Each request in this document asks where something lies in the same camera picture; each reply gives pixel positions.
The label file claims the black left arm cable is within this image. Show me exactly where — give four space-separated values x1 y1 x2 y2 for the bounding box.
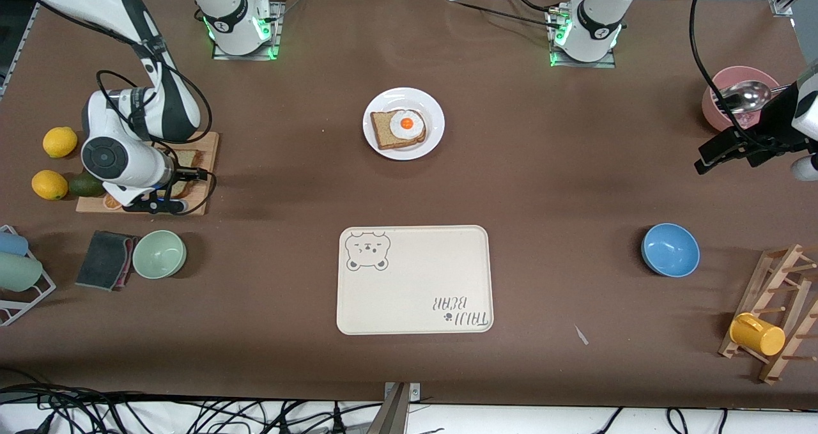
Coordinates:
689 0 777 157

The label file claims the wooden peg rack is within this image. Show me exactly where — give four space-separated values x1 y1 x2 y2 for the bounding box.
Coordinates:
718 244 818 385

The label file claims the wooden cutting board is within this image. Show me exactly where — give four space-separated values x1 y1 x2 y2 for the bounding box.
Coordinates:
75 131 220 216

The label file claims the metal spoon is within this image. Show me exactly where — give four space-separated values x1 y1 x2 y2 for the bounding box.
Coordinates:
714 81 793 114

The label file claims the grey folded cloth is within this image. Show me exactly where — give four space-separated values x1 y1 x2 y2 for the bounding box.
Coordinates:
75 231 138 291

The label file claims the light green bowl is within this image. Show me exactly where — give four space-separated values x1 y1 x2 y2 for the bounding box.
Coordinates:
132 230 187 279

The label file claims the cream tray with bear print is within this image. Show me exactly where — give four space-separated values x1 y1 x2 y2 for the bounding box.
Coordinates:
336 225 494 336

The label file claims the pale green cup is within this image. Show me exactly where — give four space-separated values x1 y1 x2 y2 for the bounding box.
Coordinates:
0 252 43 292

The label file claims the fried egg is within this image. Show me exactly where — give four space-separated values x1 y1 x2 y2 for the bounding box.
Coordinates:
389 109 426 139

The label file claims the blue bowl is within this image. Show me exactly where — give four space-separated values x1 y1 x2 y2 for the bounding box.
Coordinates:
641 223 700 277

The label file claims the metal bracket post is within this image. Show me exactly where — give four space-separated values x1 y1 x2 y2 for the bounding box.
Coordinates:
378 382 421 434

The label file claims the white round plate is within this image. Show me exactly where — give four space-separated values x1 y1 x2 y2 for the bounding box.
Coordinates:
362 87 445 161

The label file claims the pink bowl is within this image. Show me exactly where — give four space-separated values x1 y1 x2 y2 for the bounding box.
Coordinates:
702 66 783 133

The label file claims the yellow mug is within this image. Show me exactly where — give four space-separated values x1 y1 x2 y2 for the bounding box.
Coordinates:
729 313 786 357

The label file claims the black cable tangle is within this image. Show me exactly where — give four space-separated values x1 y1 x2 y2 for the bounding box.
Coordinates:
0 370 384 434

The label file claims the bread slice under egg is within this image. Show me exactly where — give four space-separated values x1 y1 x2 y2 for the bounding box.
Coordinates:
370 109 427 151

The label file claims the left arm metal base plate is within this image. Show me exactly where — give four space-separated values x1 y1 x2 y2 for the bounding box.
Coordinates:
548 6 617 69

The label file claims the light blue cup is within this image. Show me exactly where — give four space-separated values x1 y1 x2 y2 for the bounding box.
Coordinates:
0 231 29 256

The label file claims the white wire rack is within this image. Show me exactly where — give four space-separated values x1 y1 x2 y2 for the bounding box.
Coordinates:
0 224 57 327

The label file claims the dark green avocado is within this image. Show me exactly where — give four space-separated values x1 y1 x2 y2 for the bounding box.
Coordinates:
68 172 106 198

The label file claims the yellow lemon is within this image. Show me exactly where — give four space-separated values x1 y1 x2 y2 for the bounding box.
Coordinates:
31 169 69 201
42 127 79 159

